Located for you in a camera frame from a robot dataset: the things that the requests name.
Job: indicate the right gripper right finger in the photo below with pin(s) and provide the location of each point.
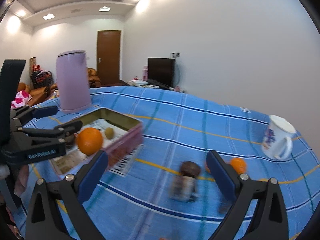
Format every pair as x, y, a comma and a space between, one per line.
269, 220

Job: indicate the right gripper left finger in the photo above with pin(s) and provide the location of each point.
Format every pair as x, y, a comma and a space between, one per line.
44, 220

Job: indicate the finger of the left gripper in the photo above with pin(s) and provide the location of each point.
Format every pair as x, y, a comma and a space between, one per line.
32, 136
22, 115

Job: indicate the orange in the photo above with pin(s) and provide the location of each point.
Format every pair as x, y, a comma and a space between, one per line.
89, 141

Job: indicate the small orange tangerine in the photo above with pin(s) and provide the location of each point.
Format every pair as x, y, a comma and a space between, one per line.
239, 165

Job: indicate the dark brown passion fruit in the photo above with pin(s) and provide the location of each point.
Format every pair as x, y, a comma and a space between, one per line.
184, 185

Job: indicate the left human hand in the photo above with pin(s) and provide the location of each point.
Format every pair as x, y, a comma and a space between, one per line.
20, 178

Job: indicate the orange leather sofa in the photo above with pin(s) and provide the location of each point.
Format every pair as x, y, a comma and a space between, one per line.
27, 96

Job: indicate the printed paper in tin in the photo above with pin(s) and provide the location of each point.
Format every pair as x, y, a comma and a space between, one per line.
74, 156

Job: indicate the green kiwi in tin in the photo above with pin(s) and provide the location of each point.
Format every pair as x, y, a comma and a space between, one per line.
109, 133

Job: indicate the pink metal tin box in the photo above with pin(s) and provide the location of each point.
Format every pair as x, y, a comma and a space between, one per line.
123, 146

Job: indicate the purple electric kettle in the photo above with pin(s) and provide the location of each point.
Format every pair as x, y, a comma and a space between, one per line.
72, 81

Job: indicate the white floral mug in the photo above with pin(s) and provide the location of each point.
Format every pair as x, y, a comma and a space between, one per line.
277, 142

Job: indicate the tv stand with clutter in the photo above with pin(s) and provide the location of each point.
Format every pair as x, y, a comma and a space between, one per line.
154, 85

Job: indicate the brown wooden door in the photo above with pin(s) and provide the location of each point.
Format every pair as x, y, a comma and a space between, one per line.
108, 56

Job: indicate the blue plaid tablecloth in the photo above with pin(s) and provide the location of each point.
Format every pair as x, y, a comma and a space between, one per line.
180, 127

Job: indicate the black television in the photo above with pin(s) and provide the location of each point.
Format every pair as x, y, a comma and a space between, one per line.
161, 70

